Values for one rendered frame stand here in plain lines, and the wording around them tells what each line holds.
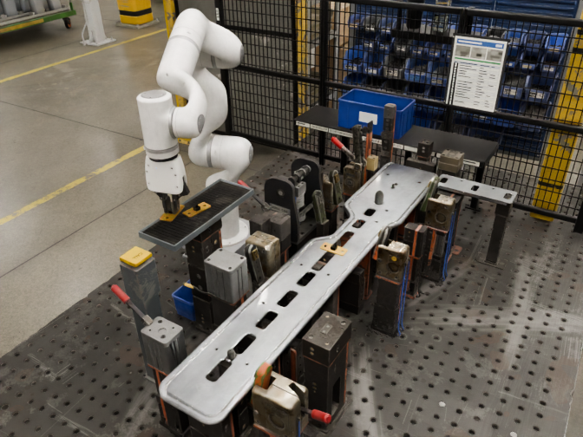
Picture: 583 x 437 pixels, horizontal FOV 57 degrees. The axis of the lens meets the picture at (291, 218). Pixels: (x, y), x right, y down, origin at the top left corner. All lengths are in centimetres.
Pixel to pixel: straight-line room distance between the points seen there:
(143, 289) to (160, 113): 47
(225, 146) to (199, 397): 95
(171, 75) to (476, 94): 139
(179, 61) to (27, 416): 109
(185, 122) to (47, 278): 232
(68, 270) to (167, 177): 218
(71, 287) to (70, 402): 168
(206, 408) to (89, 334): 80
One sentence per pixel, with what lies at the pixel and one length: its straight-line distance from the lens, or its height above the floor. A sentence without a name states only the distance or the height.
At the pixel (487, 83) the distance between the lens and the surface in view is 242.
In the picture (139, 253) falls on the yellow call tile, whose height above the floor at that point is 116.
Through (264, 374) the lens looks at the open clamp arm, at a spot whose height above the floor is 110.
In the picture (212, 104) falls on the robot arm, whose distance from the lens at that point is 184.
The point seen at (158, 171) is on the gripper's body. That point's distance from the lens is 146.
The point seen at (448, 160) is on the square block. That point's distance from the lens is 223.
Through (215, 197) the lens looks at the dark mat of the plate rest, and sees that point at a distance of 170.
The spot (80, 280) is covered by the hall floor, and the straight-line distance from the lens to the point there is 345.
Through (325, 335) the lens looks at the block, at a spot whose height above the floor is 103.
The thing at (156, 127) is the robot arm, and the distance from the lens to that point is 138.
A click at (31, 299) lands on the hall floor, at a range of 343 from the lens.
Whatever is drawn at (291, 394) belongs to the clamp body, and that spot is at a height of 106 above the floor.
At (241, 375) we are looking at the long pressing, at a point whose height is 100.
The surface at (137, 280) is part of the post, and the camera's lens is 149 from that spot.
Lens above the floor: 200
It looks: 32 degrees down
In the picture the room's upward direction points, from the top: 1 degrees counter-clockwise
